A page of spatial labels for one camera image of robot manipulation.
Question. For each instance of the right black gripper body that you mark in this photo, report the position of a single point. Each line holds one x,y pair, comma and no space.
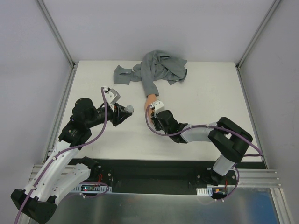
156,122

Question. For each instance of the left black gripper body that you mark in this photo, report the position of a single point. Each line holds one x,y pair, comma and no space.
115,114

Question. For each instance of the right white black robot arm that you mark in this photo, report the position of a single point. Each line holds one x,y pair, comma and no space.
226,136

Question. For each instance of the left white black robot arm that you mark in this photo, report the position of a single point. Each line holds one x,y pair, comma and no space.
40,198

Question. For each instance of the mannequin hand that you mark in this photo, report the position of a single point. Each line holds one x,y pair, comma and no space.
149,100

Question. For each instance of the grey crumpled shirt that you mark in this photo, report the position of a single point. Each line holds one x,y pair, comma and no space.
155,65

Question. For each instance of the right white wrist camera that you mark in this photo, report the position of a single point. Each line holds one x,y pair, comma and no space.
157,106

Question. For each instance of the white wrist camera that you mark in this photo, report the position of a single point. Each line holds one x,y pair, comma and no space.
157,106
111,96

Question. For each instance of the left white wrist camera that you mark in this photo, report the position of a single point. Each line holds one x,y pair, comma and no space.
111,96

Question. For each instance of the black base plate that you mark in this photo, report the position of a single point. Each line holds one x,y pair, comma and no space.
157,177

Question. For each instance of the left aluminium frame post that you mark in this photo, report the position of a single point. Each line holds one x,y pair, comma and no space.
55,32

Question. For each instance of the aluminium frame post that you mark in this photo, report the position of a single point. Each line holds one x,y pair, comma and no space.
55,32
266,19

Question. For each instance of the right aluminium frame post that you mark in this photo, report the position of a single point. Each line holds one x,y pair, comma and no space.
266,19

